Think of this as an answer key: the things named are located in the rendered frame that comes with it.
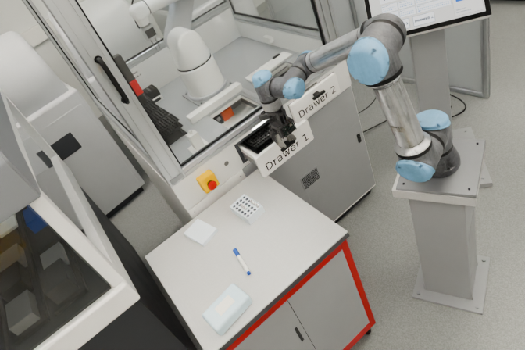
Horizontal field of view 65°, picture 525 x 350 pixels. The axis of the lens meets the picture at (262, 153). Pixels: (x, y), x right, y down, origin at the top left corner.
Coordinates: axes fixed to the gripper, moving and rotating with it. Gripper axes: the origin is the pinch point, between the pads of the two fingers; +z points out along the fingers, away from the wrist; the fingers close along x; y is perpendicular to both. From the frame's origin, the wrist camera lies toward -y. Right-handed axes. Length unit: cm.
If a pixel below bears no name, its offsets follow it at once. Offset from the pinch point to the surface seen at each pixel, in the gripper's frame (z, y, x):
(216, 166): 0.7, -18.1, -26.2
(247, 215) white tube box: 11.1, 6.9, -30.7
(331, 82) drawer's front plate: 0.8, -16.4, 42.3
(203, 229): 12.8, -4.6, -46.8
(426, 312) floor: 90, 50, 11
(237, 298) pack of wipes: 10, 36, -54
